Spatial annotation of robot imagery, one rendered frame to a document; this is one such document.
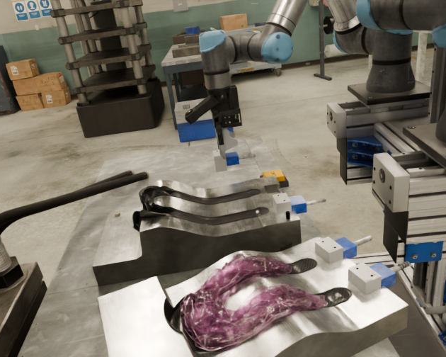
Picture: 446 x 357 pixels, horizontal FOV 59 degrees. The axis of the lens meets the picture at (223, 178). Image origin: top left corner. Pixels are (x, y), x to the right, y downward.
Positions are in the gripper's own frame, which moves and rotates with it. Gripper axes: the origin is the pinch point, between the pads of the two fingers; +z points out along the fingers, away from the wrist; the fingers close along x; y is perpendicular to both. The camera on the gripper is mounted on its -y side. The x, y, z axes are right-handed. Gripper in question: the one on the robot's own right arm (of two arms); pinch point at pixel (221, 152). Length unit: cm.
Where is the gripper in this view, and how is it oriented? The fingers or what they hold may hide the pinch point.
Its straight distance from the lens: 122.0
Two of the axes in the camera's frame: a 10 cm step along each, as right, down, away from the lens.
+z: 1.3, 9.0, 4.2
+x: -1.1, -4.1, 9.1
